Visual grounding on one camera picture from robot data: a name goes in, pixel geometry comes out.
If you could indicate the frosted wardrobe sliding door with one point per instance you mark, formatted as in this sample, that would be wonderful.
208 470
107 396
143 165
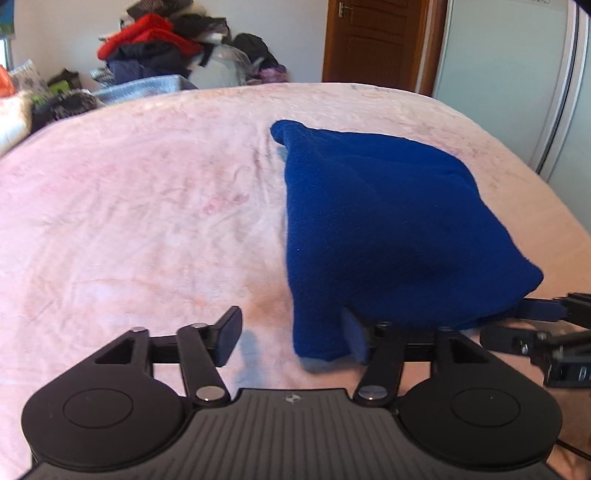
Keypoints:
503 69

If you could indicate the orange plastic bag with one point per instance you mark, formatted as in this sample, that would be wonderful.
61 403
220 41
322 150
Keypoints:
4 82

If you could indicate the window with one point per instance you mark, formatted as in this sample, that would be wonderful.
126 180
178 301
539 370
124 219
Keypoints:
3 53

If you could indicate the lotus print roller blind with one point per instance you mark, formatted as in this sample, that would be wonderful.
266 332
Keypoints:
5 16

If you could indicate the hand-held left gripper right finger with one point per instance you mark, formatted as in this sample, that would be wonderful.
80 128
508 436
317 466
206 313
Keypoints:
353 339

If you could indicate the light blue quilted blanket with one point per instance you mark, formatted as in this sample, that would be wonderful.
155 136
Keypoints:
143 87

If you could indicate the dark patterned cloth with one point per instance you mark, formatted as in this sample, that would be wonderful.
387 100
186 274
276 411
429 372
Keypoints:
64 106

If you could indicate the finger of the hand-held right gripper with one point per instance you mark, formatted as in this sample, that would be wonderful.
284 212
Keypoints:
505 340
545 310

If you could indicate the pink blanket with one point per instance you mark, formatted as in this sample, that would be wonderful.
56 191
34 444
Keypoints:
138 221

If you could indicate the pile of clothes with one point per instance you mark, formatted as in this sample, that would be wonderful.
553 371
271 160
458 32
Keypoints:
157 41

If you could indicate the brown wooden door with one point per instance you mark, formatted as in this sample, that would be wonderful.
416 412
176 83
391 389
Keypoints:
374 44

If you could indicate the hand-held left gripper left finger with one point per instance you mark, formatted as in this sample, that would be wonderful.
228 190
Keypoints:
227 341

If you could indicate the blue knit sweater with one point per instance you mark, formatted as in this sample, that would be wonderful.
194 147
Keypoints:
392 221

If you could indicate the white puffer jacket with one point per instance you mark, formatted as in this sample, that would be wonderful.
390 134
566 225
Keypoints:
14 122

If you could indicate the green and black bag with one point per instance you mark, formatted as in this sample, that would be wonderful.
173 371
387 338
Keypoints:
64 82

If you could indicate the grey floral pillow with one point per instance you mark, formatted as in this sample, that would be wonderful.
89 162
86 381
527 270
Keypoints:
30 76

